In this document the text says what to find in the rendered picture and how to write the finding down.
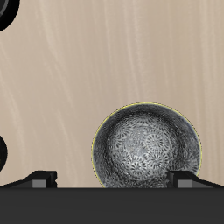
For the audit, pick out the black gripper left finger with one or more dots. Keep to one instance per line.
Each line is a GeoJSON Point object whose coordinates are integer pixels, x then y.
{"type": "Point", "coordinates": [40, 179]}

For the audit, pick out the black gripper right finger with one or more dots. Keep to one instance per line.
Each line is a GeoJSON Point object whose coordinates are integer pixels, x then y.
{"type": "Point", "coordinates": [182, 179]}

